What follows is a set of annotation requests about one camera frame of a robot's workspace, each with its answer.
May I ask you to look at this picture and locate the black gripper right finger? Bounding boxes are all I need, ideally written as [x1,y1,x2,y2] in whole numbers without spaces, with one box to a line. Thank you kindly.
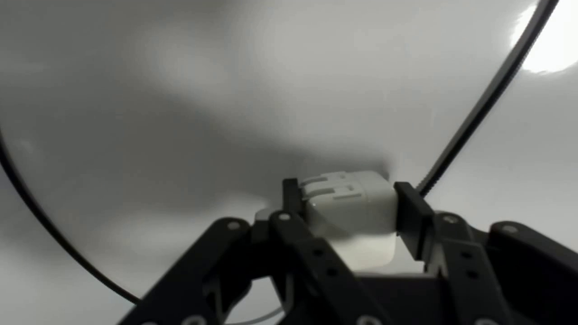
[391,181,578,325]

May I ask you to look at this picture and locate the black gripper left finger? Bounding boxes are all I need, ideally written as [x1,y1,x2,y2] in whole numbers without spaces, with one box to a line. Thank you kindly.
[117,176,388,325]

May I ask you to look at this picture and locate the white charger plug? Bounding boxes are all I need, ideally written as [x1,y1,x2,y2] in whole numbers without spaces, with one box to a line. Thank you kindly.
[297,170,400,277]

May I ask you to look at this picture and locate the black charger cable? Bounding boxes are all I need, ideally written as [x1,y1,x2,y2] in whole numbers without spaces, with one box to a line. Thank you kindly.
[0,0,563,307]

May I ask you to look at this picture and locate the large white board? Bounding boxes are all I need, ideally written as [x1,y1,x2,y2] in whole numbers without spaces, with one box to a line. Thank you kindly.
[0,0,578,325]

